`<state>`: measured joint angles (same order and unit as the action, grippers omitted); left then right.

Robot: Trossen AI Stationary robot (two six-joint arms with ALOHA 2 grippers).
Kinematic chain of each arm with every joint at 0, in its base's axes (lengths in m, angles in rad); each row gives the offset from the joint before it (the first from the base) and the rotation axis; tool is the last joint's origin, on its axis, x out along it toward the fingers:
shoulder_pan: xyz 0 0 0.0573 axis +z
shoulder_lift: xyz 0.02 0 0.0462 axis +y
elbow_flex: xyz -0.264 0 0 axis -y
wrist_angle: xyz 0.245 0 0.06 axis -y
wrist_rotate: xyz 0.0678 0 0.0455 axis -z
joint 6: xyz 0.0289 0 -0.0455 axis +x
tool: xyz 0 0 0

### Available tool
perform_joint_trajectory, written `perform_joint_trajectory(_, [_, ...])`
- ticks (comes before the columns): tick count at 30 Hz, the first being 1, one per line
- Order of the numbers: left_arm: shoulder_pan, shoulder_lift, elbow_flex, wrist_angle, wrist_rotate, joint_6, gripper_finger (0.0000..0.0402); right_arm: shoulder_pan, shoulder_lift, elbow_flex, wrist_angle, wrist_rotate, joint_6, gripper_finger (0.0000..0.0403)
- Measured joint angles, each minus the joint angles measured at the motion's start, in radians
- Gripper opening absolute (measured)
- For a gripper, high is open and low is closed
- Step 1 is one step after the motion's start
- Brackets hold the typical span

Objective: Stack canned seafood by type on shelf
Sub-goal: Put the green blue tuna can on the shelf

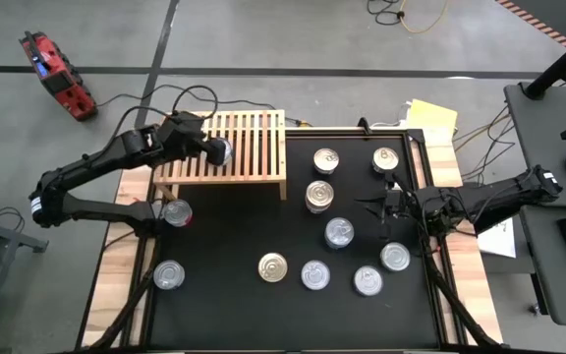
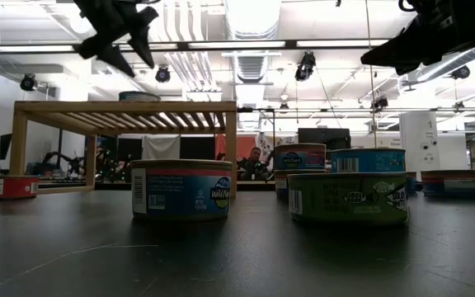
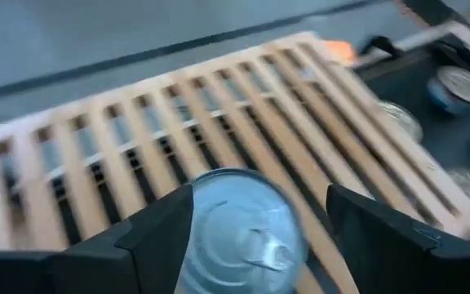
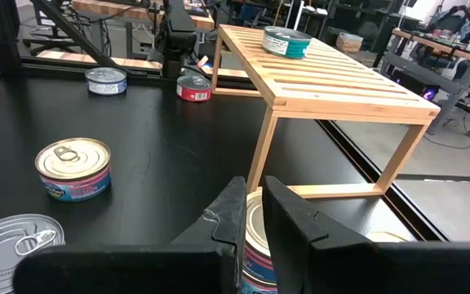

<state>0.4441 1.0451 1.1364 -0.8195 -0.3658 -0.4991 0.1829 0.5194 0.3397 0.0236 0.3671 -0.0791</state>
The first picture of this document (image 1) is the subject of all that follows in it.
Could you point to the hazard striped floor ramp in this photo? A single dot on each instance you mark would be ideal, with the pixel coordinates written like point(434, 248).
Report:
point(533, 19)

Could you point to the wooden slatted shelf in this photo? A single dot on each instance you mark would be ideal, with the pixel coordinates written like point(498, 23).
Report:
point(253, 147)

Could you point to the yellow paper folder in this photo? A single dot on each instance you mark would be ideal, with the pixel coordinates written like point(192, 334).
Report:
point(433, 118)

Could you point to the black table mat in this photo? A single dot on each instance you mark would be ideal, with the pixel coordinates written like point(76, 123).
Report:
point(243, 314)

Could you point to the green label tuna can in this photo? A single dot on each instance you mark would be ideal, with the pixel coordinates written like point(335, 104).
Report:
point(315, 275)

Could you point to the pale gold lid can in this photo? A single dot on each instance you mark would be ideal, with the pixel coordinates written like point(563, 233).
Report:
point(326, 159)

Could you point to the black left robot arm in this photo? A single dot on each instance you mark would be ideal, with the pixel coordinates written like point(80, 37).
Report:
point(96, 162)

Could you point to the white paper sheet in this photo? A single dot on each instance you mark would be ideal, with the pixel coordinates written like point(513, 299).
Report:
point(501, 241)

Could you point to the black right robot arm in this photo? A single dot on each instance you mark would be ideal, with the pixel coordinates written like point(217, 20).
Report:
point(499, 194)

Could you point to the black table edge clamp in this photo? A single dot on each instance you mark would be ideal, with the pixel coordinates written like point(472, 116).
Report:
point(363, 125)

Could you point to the black pole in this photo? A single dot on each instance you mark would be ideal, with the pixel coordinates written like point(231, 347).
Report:
point(563, 64)

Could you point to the blue red label can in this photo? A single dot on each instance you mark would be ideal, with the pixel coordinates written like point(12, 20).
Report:
point(397, 187)
point(319, 194)

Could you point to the gold lid can marked eight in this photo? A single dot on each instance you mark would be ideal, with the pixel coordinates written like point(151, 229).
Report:
point(385, 159)

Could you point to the blue salmon can gold lid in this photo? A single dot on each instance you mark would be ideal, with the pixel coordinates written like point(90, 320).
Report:
point(272, 267)

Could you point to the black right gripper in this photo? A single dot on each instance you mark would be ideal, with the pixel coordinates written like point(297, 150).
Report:
point(403, 204)

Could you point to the silver lid blue can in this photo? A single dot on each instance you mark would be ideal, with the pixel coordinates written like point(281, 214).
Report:
point(339, 231)
point(339, 247)

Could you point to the grey metal stand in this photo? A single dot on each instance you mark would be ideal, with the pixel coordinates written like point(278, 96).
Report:
point(17, 241)

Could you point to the grey side desk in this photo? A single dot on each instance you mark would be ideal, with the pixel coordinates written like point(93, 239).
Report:
point(543, 147)

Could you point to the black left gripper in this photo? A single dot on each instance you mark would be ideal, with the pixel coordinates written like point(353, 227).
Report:
point(182, 137)

